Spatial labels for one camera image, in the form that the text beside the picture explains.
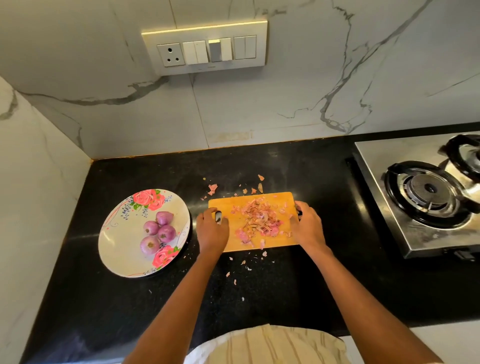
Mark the person's left hand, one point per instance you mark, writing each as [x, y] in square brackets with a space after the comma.
[211, 234]

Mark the person's right hand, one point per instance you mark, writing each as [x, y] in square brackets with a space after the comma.
[309, 231]

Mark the wooden cutting board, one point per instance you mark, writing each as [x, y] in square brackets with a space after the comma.
[223, 204]

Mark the small pink onion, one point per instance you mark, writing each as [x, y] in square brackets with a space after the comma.
[166, 233]
[164, 217]
[151, 227]
[149, 244]

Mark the pile of onion peels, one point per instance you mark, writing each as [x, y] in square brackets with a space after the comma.
[259, 217]

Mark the person's left forearm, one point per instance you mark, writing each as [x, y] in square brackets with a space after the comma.
[176, 315]

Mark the person's right forearm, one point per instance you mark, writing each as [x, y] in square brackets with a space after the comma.
[367, 307]

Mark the black stone countertop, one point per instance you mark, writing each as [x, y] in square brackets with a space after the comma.
[322, 172]

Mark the white floral plate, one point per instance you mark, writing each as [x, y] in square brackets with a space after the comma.
[120, 240]

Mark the stainless steel gas stove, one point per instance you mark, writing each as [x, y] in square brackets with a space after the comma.
[371, 154]

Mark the beige striped garment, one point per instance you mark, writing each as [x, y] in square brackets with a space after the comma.
[266, 346]

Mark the black stove burner grate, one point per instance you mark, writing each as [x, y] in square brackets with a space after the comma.
[429, 193]
[463, 154]

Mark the white wall switch panel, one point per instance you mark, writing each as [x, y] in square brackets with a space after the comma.
[204, 49]

